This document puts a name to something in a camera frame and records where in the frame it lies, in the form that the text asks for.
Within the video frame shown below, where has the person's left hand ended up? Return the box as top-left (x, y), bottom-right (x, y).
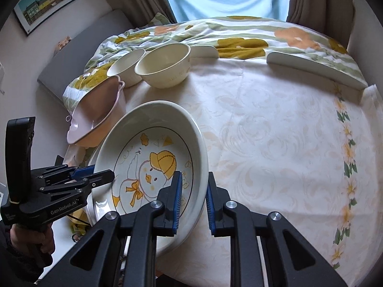
top-left (10, 224), bottom-right (55, 255)

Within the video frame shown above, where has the duck pattern cream plate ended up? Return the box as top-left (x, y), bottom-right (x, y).
top-left (87, 100), bottom-right (208, 256)

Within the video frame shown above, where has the pink handled plate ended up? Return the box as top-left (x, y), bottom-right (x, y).
top-left (67, 76), bottom-right (126, 148)

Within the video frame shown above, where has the white tray rail right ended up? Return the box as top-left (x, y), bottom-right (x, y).
top-left (266, 52), bottom-right (368, 91)

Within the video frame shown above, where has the cream patterned tablecloth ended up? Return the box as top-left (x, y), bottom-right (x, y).
top-left (125, 59), bottom-right (382, 286)

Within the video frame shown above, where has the white tray rail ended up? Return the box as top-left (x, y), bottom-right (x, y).
top-left (190, 45), bottom-right (220, 59)
top-left (266, 52), bottom-right (368, 91)

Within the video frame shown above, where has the cream bowl with text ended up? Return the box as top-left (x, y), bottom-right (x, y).
top-left (134, 43), bottom-right (191, 89)

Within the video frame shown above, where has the floral striped quilt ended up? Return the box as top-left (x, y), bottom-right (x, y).
top-left (62, 13), bottom-right (367, 113)

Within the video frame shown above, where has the brown curtain right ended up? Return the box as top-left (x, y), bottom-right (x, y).
top-left (287, 0), bottom-right (355, 47)

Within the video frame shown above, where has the white tray rail left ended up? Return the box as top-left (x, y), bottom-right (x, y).
top-left (190, 45), bottom-right (220, 59)

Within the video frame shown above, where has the grey headboard cushion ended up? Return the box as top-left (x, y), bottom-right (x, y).
top-left (37, 10), bottom-right (133, 105)

